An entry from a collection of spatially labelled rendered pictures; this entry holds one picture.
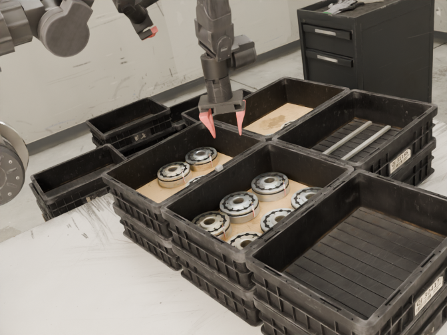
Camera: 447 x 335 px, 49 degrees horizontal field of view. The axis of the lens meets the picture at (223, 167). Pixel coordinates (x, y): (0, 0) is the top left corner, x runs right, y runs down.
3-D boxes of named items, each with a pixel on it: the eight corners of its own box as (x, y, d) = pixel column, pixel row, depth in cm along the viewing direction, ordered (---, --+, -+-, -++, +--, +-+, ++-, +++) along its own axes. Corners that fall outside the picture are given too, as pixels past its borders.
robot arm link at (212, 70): (194, 52, 110) (207, 56, 106) (220, 42, 113) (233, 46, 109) (200, 81, 114) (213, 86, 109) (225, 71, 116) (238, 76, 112)
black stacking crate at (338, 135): (359, 207, 126) (357, 169, 121) (275, 174, 147) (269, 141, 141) (438, 141, 146) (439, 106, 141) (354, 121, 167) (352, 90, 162)
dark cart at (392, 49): (362, 172, 287) (354, 17, 242) (310, 148, 322) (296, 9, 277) (430, 133, 310) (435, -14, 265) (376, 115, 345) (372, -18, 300)
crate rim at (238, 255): (242, 265, 101) (240, 256, 100) (159, 216, 122) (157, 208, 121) (357, 175, 121) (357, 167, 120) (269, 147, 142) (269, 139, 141)
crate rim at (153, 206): (159, 215, 122) (157, 208, 121) (101, 181, 143) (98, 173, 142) (269, 146, 142) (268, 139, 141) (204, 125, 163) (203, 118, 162)
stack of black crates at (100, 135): (126, 208, 272) (102, 136, 250) (108, 188, 295) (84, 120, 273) (189, 179, 287) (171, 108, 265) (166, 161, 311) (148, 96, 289)
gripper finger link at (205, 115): (207, 131, 123) (199, 97, 119) (235, 128, 122) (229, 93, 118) (204, 144, 118) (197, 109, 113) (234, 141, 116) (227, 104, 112)
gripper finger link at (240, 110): (221, 130, 123) (214, 95, 118) (249, 126, 122) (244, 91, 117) (219, 143, 117) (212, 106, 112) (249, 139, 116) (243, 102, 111)
